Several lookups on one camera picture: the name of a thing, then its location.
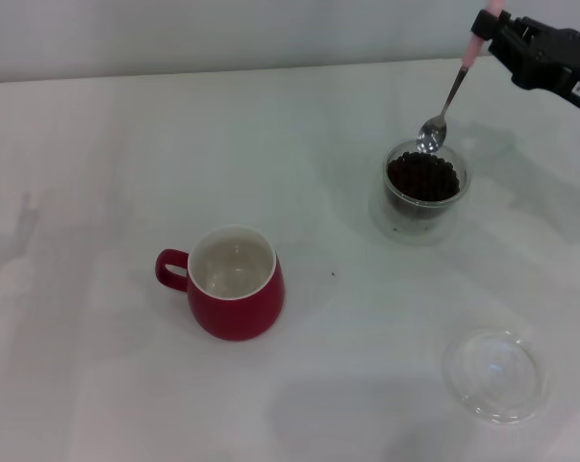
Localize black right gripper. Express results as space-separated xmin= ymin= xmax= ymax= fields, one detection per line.
xmin=470 ymin=10 xmax=580 ymax=115

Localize coffee beans in glass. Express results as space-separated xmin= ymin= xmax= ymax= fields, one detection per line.
xmin=385 ymin=150 xmax=462 ymax=221

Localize clear glass dish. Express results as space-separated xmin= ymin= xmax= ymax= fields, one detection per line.
xmin=441 ymin=326 xmax=550 ymax=425

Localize pink handled metal spoon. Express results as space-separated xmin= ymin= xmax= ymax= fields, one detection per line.
xmin=416 ymin=0 xmax=505 ymax=155

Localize red ceramic mug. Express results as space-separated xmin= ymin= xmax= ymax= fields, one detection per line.
xmin=155 ymin=224 xmax=287 ymax=343

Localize clear glass cup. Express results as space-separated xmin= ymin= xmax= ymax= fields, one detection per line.
xmin=369 ymin=138 xmax=473 ymax=246

